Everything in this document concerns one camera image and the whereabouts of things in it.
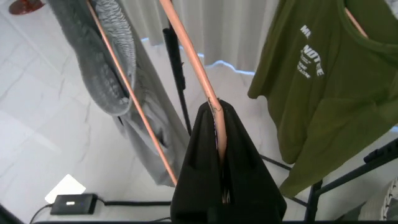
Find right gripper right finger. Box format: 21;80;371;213
217;99;287;222

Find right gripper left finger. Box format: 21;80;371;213
170;101;223;222

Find green shirt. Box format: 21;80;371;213
248;0;398;198

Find pink clothes hanger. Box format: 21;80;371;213
85;0;228;187
343;7;370;39

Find pale grey shorts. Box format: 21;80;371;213
46;0;191;187

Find black clothes rack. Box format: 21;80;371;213
162;21;398;222

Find black power adapter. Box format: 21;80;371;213
50;193;98;215

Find black cable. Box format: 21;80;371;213
29;203;53;223
95;197;172;207

